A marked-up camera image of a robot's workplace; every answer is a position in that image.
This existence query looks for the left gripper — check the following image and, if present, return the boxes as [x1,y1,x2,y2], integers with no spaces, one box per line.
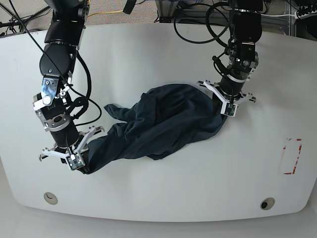
[197,57,257,108]

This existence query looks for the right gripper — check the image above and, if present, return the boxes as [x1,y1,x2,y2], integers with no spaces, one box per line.
[33,91,104,175]

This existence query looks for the dark blue T-shirt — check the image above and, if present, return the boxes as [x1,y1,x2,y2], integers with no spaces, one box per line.
[88,84,227,173]

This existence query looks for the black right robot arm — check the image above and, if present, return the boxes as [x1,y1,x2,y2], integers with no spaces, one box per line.
[33,0,103,174]

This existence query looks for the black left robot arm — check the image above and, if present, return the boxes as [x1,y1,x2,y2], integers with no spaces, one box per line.
[203,0,263,117]

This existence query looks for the red tape rectangle marking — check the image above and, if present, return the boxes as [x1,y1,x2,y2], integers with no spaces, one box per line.
[279,138,303,175]

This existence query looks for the white power strip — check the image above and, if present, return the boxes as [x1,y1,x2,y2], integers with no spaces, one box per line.
[294,4,317,19]

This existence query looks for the black microphone object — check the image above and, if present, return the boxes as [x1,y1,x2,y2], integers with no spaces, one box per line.
[123,0,137,14]

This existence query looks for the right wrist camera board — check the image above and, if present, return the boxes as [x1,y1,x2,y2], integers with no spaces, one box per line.
[65,153,85,171]

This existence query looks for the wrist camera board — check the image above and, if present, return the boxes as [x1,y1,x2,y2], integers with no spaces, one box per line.
[220,103,238,117]
[65,153,85,171]

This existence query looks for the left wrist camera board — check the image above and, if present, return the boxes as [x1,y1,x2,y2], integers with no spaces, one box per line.
[220,103,238,117]

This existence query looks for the left table cable grommet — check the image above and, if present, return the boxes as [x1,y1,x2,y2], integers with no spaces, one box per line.
[44,192,58,205]

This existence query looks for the table cable grommet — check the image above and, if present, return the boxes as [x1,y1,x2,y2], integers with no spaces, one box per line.
[260,197,275,210]
[44,192,58,205]

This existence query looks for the right table cable grommet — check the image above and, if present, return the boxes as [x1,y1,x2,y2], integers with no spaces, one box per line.
[260,197,275,210]

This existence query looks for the yellow cable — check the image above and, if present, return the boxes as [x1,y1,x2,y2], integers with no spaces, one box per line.
[88,9,124,18]

